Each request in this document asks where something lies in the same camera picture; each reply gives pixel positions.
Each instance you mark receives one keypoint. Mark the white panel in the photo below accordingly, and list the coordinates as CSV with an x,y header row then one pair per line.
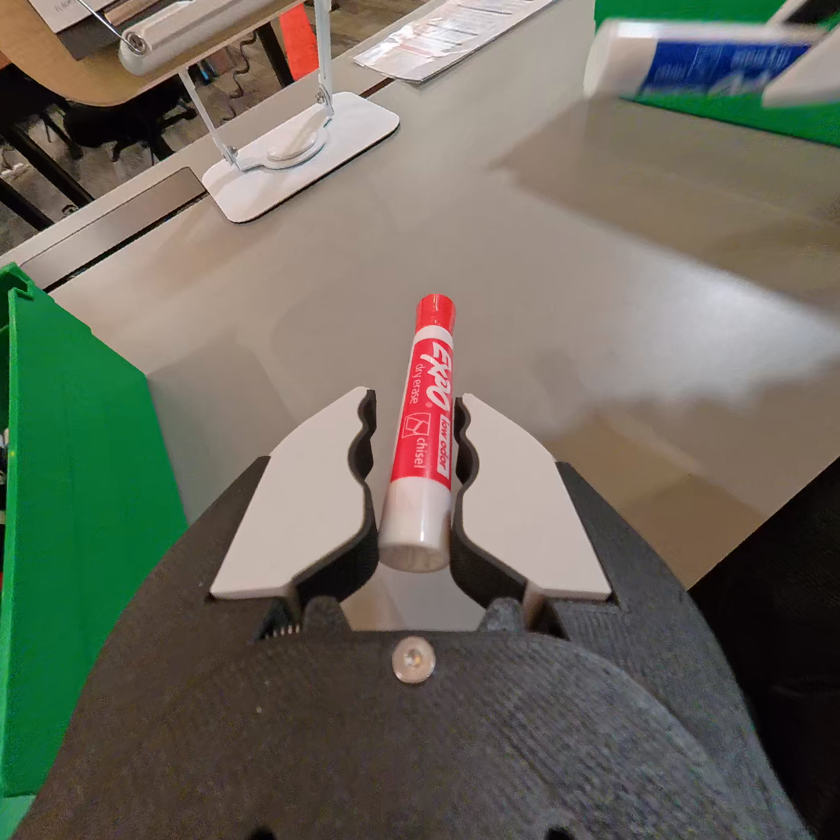
x,y
65,72

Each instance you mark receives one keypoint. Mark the white lamp stand base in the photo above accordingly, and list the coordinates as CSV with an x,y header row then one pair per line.
x,y
354,138

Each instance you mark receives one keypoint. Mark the green plastic bin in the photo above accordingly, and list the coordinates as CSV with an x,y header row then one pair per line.
x,y
79,492
787,124

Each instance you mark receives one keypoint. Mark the red flat object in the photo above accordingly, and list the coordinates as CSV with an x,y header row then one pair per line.
x,y
298,39

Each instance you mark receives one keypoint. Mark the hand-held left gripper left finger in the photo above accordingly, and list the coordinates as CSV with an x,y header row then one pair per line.
x,y
295,525

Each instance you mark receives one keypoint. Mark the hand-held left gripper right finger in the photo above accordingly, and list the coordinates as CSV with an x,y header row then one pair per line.
x,y
531,525

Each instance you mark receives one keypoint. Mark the white desk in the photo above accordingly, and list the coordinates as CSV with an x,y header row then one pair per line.
x,y
525,262

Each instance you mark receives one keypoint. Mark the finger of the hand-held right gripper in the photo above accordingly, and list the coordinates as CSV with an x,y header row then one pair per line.
x,y
814,12
814,79

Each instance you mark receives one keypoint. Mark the blue dry erase marker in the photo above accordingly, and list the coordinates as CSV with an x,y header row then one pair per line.
x,y
689,65

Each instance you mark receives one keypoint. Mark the plastic sleeve document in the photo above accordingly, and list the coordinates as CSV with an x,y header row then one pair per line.
x,y
446,39

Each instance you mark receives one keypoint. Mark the red dry erase marker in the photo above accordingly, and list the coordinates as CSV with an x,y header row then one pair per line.
x,y
426,394

